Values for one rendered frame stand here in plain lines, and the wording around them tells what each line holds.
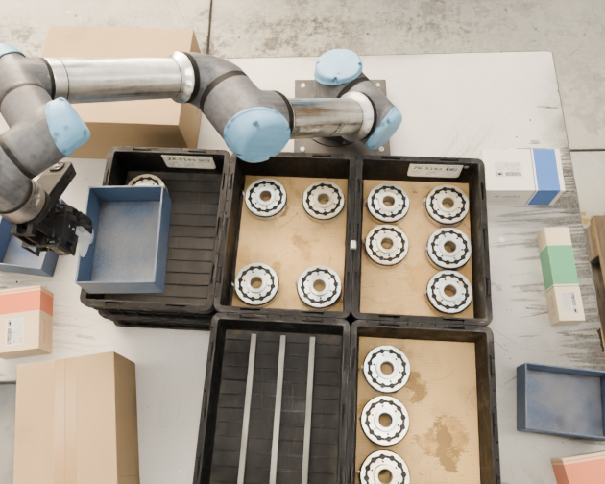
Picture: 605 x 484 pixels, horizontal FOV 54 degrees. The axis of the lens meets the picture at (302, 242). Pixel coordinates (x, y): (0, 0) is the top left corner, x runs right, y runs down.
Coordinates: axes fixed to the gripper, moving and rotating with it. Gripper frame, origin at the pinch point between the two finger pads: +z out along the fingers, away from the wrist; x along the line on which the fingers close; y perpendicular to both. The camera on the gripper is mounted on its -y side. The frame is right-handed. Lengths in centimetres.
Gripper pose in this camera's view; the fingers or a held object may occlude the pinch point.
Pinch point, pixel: (85, 236)
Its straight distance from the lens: 122.9
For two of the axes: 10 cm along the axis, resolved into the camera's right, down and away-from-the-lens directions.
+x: 9.9, -0.2, -1.3
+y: -0.3, 9.4, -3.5
